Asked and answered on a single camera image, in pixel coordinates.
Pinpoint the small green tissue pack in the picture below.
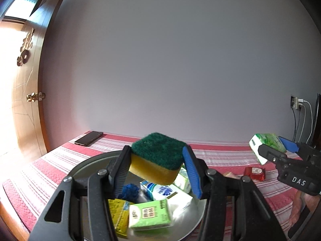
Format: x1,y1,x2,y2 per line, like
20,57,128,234
174,167,191,194
249,133,287,165

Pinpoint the red snack packet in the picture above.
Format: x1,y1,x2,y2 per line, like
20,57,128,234
244,166,265,182

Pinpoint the yellow printed packet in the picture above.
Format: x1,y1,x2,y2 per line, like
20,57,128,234
108,199,133,239

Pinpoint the beige snack packet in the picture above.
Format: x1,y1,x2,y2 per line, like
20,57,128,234
223,172,239,180

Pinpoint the blue knotted cloth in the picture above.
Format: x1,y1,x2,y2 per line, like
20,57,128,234
118,183,140,203

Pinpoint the blue white milk carton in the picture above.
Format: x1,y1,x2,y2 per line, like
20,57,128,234
140,180,193,211

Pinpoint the large green tissue pack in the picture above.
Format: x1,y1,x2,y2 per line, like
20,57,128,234
128,199,172,231

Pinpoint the yellow green sponge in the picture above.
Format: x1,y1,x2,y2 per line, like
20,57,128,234
129,132,186,185

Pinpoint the right hand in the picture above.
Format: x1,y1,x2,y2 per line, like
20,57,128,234
289,190,319,227

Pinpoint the black monitor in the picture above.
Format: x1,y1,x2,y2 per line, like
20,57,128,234
311,93,321,151

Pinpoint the round metal cookie tin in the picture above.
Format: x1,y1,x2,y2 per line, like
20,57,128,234
69,151,206,240

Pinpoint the red white striped tablecloth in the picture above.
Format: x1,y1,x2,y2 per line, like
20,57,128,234
1,133,297,232

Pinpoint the black smartphone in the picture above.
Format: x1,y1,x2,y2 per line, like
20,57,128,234
75,131,103,146

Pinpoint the door ornament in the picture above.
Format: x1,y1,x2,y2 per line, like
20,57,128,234
16,28,34,67

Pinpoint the wooden door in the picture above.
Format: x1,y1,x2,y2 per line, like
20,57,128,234
12,0,63,162

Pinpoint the dark power cable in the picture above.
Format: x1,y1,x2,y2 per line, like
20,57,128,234
292,106,305,142

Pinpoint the wall power outlet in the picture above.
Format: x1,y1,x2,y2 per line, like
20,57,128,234
291,96,304,110

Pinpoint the white charger cable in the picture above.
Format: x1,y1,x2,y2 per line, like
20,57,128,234
302,100,314,144

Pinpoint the brass door handle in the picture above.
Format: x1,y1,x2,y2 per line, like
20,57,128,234
26,92,46,102

